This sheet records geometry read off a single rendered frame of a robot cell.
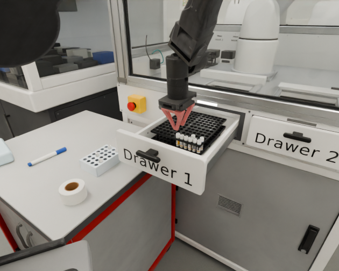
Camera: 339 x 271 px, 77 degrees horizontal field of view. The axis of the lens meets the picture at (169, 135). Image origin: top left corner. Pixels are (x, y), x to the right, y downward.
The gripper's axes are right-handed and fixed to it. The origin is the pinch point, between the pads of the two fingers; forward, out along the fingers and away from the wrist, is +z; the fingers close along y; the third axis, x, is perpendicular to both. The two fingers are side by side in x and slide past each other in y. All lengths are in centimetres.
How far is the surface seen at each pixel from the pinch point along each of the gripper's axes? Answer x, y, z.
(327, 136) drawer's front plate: -37.1, 22.3, 4.2
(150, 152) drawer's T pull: 0.3, -13.2, 2.0
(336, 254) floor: -66, 64, 99
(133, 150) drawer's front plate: 8.4, -11.7, 5.1
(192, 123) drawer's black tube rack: 1.3, 10.6, 4.8
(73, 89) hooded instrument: 82, 17, 8
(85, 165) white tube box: 25.8, -18.1, 14.1
